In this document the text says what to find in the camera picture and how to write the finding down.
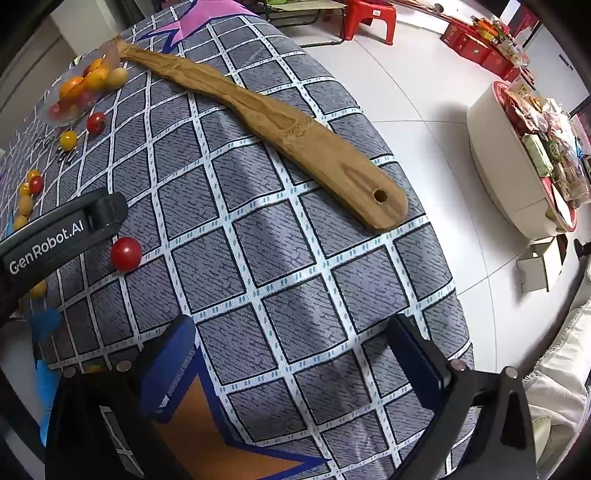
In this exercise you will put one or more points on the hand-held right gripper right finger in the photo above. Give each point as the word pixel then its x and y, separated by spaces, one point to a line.
pixel 415 362

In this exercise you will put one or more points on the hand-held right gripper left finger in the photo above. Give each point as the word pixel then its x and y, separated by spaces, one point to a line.
pixel 175 350

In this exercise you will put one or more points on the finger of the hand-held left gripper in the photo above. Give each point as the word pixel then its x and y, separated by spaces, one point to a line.
pixel 110 210

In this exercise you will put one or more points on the orange cherry tomato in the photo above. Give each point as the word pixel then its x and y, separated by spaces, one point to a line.
pixel 23 189
pixel 25 204
pixel 68 140
pixel 19 223
pixel 38 288
pixel 32 174

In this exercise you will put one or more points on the red cherry tomato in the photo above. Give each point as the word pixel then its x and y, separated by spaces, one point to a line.
pixel 96 122
pixel 125 254
pixel 37 185

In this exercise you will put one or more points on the pile of mixed cherry tomatoes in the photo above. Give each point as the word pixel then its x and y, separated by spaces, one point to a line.
pixel 74 87

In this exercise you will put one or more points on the clear plastic bag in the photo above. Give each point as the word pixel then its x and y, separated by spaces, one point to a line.
pixel 107 53

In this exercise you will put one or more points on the grey checkered star tablecloth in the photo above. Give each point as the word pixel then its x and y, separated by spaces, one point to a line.
pixel 277 258

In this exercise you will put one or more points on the white fabric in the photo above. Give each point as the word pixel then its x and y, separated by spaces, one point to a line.
pixel 563 360

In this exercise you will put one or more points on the open cardboard box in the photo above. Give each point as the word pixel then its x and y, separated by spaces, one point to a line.
pixel 540 267

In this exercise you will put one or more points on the long wooden board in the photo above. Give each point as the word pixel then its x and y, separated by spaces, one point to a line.
pixel 258 110

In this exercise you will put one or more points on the white cabinet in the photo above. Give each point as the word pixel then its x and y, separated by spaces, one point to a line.
pixel 92 18

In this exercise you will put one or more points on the round white table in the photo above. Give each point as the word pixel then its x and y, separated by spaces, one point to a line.
pixel 503 152

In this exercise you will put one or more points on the pile of snack packets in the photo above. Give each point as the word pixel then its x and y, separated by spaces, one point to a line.
pixel 549 138

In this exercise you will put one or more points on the red gift box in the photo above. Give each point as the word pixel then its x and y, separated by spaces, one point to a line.
pixel 461 39
pixel 501 64

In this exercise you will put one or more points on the red plastic stool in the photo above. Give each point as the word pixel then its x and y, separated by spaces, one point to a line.
pixel 369 18

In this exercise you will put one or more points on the black metal folding frame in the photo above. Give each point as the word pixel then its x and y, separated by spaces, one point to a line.
pixel 300 14

